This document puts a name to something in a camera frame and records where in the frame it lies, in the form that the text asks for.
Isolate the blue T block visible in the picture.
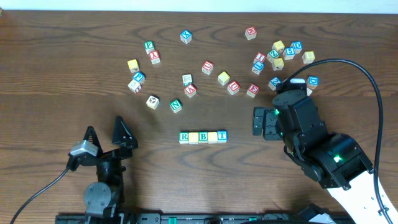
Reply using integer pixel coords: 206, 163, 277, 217
217, 130, 228, 143

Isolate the yellow C block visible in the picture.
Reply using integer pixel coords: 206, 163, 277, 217
218, 71, 230, 86

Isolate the yellow J block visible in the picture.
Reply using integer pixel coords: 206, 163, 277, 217
207, 131, 218, 144

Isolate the blue D block upper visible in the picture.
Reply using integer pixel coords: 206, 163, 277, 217
290, 41, 303, 54

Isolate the yellow 8 block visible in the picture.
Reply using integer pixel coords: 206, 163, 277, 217
302, 51, 315, 64

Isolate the blue 2 block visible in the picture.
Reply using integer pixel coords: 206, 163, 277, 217
268, 77, 282, 91

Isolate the red Y block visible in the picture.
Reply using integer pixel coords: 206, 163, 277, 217
149, 50, 160, 65

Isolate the blue 5 block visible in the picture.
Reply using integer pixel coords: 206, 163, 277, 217
282, 47, 295, 60

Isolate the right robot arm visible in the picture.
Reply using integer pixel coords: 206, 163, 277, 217
252, 77, 397, 223

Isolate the red I block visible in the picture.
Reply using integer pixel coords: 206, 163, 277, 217
253, 52, 266, 63

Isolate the blue X block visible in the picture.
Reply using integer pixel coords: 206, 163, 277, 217
180, 30, 192, 44

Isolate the red U block lower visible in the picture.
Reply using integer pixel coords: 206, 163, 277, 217
227, 80, 240, 95

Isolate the red A block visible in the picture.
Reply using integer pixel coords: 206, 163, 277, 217
184, 84, 197, 98

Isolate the plain block face picture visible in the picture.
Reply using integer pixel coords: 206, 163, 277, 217
146, 95, 160, 110

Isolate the red u block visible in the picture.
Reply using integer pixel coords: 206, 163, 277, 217
201, 61, 214, 75
227, 80, 240, 95

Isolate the plain wood block right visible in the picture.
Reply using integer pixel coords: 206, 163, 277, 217
307, 88, 313, 96

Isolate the green Z block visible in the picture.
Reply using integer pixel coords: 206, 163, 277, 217
266, 49, 279, 63

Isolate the green R block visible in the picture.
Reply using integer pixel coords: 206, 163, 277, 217
178, 132, 189, 144

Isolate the green F block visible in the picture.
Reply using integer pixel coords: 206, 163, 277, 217
144, 40, 155, 54

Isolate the yellow block middle right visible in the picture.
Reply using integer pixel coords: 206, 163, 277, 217
272, 58, 284, 71

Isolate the green B block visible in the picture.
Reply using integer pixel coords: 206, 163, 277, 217
198, 131, 208, 144

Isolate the plain wood block red side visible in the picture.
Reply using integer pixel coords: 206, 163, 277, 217
127, 80, 142, 93

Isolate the yellow block upper right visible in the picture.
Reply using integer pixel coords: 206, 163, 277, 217
272, 40, 285, 53

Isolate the green N block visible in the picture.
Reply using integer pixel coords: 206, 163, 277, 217
170, 99, 182, 113

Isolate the blue P block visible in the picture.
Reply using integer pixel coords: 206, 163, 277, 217
132, 72, 146, 85

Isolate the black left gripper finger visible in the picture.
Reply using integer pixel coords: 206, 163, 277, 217
83, 126, 103, 156
112, 116, 138, 149

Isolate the yellow O block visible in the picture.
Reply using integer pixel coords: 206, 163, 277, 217
188, 132, 199, 144

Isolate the blue d block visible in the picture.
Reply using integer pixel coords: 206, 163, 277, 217
290, 41, 303, 54
307, 76, 319, 90

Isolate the blue D block lower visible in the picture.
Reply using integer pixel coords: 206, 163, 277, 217
307, 76, 319, 90

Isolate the red U block upper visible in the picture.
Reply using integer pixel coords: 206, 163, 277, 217
201, 61, 214, 75

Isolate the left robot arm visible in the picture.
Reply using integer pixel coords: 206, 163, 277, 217
67, 116, 138, 223

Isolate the red H block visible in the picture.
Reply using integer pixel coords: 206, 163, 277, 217
245, 27, 257, 40

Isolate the plain wood block green side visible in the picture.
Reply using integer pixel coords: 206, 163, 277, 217
182, 74, 193, 86

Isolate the blue L block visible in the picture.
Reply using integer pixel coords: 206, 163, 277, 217
252, 61, 265, 75

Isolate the red E block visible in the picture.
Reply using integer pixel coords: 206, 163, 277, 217
246, 83, 260, 98

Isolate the yellow block far left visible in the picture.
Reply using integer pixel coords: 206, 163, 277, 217
127, 59, 140, 73

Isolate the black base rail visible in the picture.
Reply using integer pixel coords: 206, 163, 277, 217
55, 203, 355, 224

